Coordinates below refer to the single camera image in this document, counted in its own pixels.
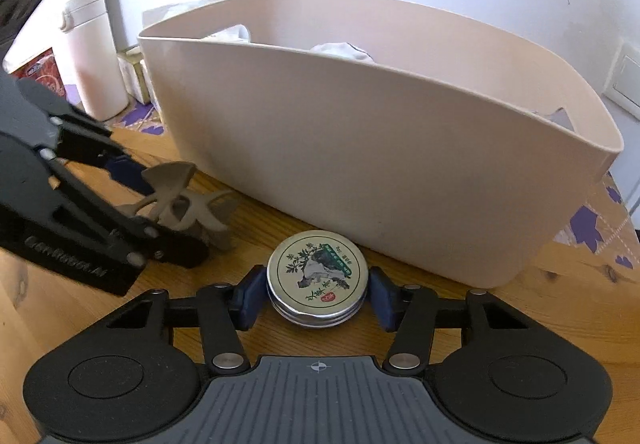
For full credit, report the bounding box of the beige hair claw clip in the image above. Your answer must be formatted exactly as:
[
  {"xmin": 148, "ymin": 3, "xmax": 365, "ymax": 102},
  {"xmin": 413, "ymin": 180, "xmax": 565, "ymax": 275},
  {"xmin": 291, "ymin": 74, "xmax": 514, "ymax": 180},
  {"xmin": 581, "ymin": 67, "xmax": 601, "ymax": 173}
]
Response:
[{"xmin": 116, "ymin": 162, "xmax": 239, "ymax": 251}]

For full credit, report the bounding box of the round tin with plant print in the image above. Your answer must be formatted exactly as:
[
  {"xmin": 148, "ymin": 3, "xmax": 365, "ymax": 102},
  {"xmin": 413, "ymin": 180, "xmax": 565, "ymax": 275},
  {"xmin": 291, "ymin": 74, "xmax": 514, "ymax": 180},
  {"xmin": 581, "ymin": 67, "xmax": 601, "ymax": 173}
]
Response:
[{"xmin": 267, "ymin": 230, "xmax": 369, "ymax": 328}]

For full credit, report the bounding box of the white thermos bottle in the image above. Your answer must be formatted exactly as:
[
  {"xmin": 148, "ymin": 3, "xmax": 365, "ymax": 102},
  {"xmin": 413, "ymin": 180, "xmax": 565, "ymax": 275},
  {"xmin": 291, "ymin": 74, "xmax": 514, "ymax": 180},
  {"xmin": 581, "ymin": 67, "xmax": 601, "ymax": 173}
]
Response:
[{"xmin": 61, "ymin": 0, "xmax": 129, "ymax": 122}]

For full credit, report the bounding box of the red milk carton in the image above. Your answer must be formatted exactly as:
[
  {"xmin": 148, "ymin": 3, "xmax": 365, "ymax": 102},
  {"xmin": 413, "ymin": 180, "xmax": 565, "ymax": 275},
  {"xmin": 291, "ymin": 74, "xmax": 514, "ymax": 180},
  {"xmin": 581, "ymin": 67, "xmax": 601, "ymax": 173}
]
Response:
[{"xmin": 12, "ymin": 48, "xmax": 67, "ymax": 99}]

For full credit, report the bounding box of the olive tissue box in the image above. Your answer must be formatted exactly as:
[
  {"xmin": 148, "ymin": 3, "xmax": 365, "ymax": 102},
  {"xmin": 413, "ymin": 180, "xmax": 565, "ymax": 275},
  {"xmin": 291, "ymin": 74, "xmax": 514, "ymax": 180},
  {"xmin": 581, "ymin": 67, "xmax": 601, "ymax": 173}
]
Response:
[{"xmin": 117, "ymin": 46, "xmax": 151, "ymax": 104}]

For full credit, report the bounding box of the beige plastic storage basket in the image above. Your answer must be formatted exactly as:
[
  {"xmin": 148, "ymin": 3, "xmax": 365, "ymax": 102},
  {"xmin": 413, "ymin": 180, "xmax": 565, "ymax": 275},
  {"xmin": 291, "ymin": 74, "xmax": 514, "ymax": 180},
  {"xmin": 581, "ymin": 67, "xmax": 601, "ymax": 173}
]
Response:
[{"xmin": 139, "ymin": 0, "xmax": 624, "ymax": 288}]

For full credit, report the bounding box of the purple flower table mat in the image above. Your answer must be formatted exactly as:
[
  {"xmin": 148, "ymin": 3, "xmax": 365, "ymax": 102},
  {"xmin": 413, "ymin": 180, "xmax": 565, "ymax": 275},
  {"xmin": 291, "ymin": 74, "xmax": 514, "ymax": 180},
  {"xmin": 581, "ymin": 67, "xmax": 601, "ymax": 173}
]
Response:
[{"xmin": 553, "ymin": 173, "xmax": 639, "ymax": 271}]

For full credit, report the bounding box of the white wall socket switch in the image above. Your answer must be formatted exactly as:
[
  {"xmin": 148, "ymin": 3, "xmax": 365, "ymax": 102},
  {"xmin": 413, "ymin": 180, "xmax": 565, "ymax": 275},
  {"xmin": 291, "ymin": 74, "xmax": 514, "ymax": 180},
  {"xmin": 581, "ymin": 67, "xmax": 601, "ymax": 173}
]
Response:
[{"xmin": 603, "ymin": 43, "xmax": 640, "ymax": 119}]

